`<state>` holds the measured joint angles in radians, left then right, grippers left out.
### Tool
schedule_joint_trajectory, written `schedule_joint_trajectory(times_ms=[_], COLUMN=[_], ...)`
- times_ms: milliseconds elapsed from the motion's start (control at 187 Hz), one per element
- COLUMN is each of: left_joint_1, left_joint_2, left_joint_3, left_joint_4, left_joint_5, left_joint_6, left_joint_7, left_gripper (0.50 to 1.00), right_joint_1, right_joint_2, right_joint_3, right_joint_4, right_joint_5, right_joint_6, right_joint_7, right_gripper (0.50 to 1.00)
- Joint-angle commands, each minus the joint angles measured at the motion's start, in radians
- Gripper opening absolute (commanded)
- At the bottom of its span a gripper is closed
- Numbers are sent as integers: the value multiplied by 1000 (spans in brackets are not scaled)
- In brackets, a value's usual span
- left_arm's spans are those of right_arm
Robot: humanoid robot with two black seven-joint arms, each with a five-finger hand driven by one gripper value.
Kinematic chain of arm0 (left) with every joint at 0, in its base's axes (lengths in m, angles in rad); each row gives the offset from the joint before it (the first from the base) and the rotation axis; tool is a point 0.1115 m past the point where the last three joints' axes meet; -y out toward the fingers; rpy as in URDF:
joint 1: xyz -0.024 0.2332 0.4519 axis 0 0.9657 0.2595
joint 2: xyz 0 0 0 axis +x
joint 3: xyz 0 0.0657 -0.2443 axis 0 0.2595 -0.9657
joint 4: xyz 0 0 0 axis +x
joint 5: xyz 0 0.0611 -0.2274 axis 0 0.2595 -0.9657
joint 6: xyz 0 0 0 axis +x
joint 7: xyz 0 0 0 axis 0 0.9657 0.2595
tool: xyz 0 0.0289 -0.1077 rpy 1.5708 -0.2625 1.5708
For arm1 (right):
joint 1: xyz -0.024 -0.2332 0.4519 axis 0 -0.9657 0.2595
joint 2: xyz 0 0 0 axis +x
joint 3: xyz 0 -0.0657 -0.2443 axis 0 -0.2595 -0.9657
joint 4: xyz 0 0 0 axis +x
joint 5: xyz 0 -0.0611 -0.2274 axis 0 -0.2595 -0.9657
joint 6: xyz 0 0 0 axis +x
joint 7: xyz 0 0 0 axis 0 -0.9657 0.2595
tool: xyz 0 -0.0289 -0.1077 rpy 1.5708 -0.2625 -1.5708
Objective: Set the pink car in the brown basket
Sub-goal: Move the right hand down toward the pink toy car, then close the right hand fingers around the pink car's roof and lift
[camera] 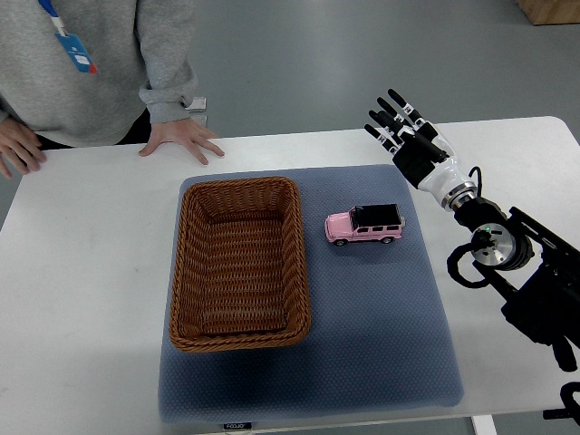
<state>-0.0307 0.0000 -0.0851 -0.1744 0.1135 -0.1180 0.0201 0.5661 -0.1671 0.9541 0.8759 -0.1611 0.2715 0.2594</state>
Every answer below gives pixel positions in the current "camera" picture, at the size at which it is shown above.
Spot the person right hand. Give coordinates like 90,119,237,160
0,117,46,179

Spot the person left hand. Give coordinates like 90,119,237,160
139,118,225,165

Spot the brown wicker basket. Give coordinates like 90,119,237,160
169,177,312,353

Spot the lower floor plate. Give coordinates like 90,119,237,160
192,115,208,127

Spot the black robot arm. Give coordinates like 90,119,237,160
366,91,579,419

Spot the grey sweatshirt person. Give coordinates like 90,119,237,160
1,1,197,147

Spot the blue grey mat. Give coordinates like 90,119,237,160
159,165,463,424

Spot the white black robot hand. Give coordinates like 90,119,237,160
364,88,477,210

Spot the floor plate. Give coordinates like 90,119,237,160
192,115,208,127
186,97,207,112

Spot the upper floor plate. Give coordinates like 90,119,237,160
186,97,207,112

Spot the pink toy car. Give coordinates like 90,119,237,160
324,204,406,247

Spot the white table leg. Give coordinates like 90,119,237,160
471,414,498,435

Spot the blue id badge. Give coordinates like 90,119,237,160
55,33,99,75

